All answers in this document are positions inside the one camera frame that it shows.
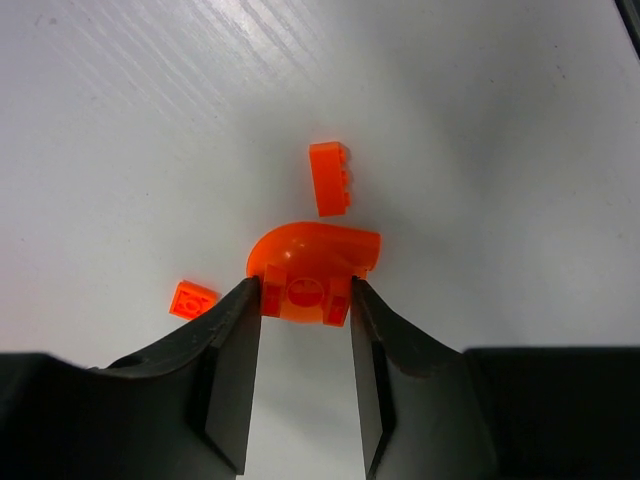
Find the orange ring lego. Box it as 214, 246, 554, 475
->
246, 222, 382, 327

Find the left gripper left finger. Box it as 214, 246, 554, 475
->
1, 278, 261, 479

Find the small orange lego piece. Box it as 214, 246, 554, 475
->
169, 280, 219, 320

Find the orange small long lego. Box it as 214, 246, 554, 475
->
308, 142, 351, 217

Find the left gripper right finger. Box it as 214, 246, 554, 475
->
351, 279, 639, 479

